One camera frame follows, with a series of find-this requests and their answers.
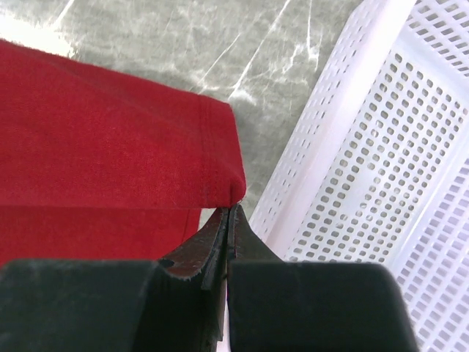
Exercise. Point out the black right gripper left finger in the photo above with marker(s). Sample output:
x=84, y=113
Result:
x=175, y=303

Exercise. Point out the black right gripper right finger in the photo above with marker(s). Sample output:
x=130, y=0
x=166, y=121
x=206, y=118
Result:
x=309, y=306

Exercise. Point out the red t shirt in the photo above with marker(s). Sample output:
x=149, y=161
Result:
x=97, y=164

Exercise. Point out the white plastic basket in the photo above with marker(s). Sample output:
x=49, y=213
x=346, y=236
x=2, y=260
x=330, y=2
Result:
x=376, y=169

